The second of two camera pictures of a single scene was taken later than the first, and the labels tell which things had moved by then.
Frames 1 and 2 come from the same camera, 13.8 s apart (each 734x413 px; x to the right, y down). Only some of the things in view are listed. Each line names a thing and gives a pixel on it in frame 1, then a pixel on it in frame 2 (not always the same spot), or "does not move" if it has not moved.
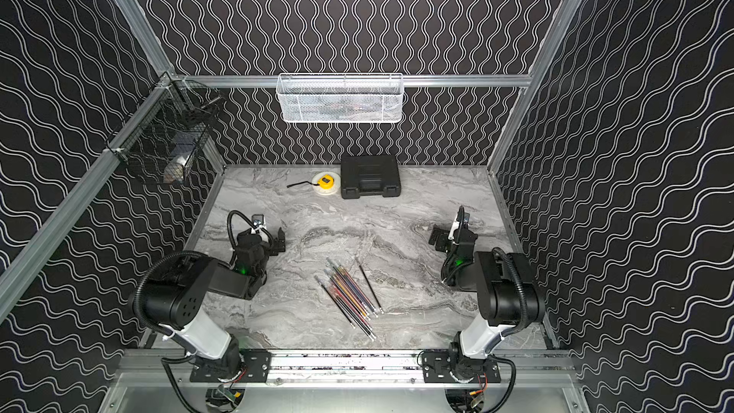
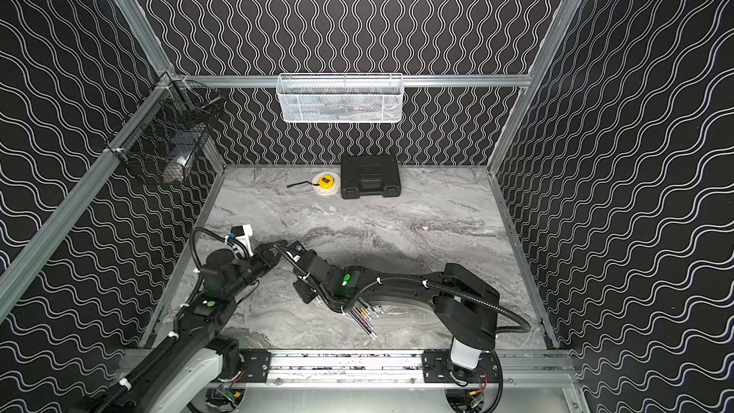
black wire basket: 167,136 does not move
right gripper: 443,238 → 299,289
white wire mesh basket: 340,97 does not move
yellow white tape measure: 324,184 does not move
